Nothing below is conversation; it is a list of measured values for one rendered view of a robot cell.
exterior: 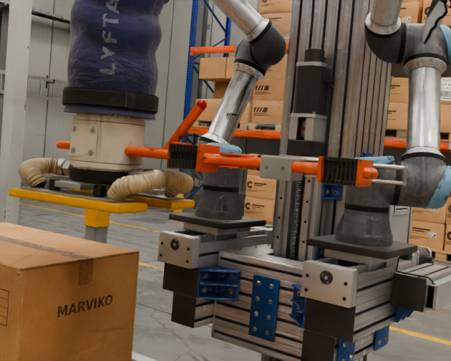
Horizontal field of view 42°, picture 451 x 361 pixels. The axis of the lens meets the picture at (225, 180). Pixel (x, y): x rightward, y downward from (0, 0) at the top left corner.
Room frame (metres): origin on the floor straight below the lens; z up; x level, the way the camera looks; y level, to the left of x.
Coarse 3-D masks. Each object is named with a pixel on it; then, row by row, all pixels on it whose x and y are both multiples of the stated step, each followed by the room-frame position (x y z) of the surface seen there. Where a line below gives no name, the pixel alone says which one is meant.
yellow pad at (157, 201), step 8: (88, 192) 1.52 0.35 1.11; (136, 200) 1.44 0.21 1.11; (144, 200) 1.43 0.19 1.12; (152, 200) 1.42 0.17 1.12; (160, 200) 1.41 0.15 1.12; (168, 200) 1.42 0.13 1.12; (176, 200) 1.43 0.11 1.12; (184, 200) 1.45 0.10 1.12; (192, 200) 1.47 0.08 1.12; (168, 208) 1.39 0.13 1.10; (176, 208) 1.41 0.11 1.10
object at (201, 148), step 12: (168, 144) 1.29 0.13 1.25; (180, 144) 1.27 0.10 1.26; (204, 144) 1.27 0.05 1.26; (168, 156) 1.29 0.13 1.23; (180, 156) 1.27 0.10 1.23; (192, 156) 1.26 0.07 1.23; (180, 168) 1.33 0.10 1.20; (192, 168) 1.25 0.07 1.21; (204, 168) 1.27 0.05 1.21; (216, 168) 1.31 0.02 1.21
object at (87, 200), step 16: (16, 192) 1.38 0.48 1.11; (32, 192) 1.35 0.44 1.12; (48, 192) 1.35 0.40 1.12; (64, 192) 1.34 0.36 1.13; (80, 192) 1.38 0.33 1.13; (96, 192) 1.30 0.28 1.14; (96, 208) 1.25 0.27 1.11; (112, 208) 1.23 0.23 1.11; (128, 208) 1.25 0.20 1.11; (144, 208) 1.30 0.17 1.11
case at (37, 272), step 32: (0, 224) 1.92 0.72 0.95; (0, 256) 1.43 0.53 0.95; (32, 256) 1.46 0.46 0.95; (64, 256) 1.49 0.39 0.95; (96, 256) 1.52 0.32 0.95; (128, 256) 1.62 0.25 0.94; (0, 288) 1.36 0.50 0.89; (32, 288) 1.35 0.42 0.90; (64, 288) 1.43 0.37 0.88; (96, 288) 1.52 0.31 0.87; (128, 288) 1.63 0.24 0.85; (0, 320) 1.36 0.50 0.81; (32, 320) 1.35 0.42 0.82; (64, 320) 1.44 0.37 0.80; (96, 320) 1.53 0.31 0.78; (128, 320) 1.64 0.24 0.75; (0, 352) 1.36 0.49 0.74; (32, 352) 1.36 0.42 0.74; (64, 352) 1.44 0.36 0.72; (96, 352) 1.54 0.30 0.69; (128, 352) 1.65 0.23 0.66
